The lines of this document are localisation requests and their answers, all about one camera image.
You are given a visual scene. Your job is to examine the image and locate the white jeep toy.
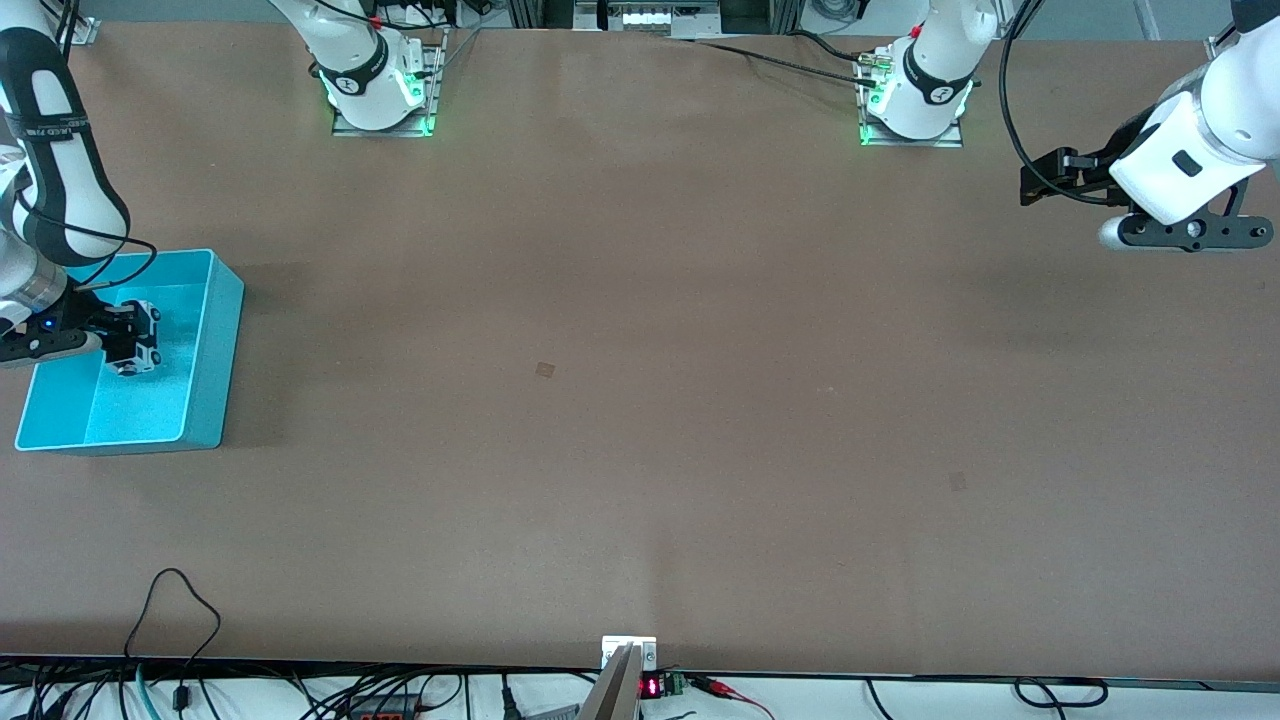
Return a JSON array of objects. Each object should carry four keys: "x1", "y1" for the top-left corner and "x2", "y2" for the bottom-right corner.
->
[{"x1": 108, "y1": 299, "x2": 163, "y2": 378}]

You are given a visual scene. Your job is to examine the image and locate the cyan plastic storage box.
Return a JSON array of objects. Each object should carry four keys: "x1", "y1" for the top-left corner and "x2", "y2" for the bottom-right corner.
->
[{"x1": 14, "y1": 248, "x2": 246, "y2": 457}]

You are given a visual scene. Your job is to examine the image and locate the brown angled mounting bar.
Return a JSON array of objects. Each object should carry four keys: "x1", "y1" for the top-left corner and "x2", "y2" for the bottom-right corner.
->
[{"x1": 578, "y1": 645, "x2": 643, "y2": 720}]

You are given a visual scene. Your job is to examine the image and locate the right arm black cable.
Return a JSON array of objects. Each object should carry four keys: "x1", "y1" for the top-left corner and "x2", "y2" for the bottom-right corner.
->
[{"x1": 20, "y1": 0, "x2": 158, "y2": 293}]

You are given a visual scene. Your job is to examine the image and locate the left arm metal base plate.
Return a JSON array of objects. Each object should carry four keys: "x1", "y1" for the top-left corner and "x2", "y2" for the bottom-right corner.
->
[{"x1": 857, "y1": 50, "x2": 965, "y2": 149}]

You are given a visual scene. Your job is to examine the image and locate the black cable to arm base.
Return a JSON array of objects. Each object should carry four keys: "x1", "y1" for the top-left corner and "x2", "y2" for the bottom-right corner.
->
[{"x1": 690, "y1": 32, "x2": 886, "y2": 87}]

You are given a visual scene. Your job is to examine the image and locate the thin black looped cable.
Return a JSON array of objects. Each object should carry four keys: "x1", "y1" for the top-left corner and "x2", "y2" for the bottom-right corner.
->
[{"x1": 124, "y1": 568, "x2": 223, "y2": 713}]

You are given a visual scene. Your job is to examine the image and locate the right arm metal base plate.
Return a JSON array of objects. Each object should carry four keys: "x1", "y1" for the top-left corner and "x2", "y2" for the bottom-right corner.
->
[{"x1": 332, "y1": 28, "x2": 447, "y2": 138}]

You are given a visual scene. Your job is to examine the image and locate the aluminium frame with light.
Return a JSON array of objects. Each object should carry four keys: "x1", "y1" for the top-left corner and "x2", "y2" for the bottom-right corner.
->
[{"x1": 572, "y1": 0, "x2": 723, "y2": 37}]

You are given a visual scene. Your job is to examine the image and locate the black coiled cable under table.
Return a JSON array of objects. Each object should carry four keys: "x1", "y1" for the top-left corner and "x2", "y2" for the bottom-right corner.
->
[{"x1": 1014, "y1": 677, "x2": 1109, "y2": 709}]

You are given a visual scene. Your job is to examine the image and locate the white metal edge bracket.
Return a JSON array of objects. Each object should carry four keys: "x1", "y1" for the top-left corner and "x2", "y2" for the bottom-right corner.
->
[{"x1": 601, "y1": 636, "x2": 658, "y2": 671}]

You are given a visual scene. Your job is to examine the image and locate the red clip lead wires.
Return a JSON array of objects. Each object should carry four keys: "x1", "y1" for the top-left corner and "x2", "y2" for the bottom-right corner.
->
[{"x1": 690, "y1": 675, "x2": 776, "y2": 720}]

